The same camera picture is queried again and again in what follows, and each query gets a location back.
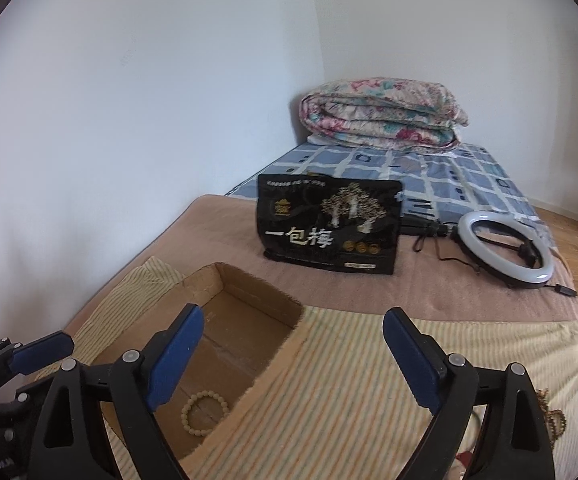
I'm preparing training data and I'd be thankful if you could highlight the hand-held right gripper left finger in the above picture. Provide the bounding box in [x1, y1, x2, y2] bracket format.
[29, 304, 205, 480]

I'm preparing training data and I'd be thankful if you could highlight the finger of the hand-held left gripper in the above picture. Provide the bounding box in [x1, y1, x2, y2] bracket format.
[11, 331, 74, 375]

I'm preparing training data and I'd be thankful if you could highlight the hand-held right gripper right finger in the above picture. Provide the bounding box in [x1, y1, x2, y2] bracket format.
[383, 307, 555, 480]

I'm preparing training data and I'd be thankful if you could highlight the cardboard box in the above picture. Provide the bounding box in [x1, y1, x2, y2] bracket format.
[91, 261, 305, 461]

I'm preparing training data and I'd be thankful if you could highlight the brown bead bracelet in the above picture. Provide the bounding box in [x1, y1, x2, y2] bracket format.
[539, 389, 571, 443]

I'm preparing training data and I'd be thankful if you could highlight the yellow striped cloth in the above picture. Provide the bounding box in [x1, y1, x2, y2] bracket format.
[34, 255, 578, 480]

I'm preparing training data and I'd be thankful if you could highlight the black folded tripod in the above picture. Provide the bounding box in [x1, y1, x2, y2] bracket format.
[400, 215, 459, 263]

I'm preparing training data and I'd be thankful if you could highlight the black snack bag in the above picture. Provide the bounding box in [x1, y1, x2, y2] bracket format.
[256, 172, 404, 276]

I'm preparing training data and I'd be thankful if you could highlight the blue checkered bedsheet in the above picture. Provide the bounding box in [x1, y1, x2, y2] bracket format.
[224, 141, 556, 250]

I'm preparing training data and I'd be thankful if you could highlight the folded floral quilt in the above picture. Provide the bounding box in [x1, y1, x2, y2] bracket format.
[299, 78, 470, 151]

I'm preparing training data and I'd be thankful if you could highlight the cream bead bracelet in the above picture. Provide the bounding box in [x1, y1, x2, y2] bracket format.
[181, 391, 232, 443]

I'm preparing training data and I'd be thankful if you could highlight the white ring light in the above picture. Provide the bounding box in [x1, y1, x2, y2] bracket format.
[456, 211, 555, 289]

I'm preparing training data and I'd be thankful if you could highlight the black ring light cable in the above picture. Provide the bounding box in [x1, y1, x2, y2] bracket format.
[542, 282, 578, 300]

